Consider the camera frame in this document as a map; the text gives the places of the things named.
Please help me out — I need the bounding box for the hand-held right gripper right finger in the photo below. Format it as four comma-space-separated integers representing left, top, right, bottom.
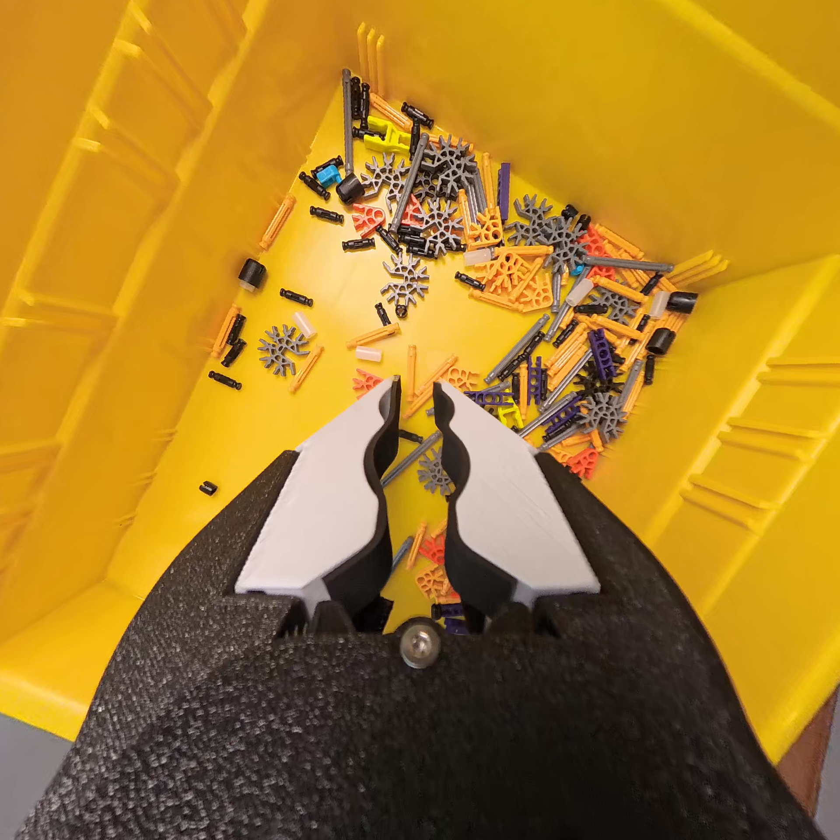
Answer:
432, 381, 601, 632

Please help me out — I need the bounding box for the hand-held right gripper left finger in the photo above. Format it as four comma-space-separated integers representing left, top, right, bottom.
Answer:
234, 375, 403, 632

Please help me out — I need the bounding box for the pile of small construction parts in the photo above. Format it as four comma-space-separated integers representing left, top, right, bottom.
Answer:
197, 66, 729, 634

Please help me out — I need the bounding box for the yellow bin with dark parts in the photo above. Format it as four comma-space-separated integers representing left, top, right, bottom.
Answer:
0, 0, 840, 765

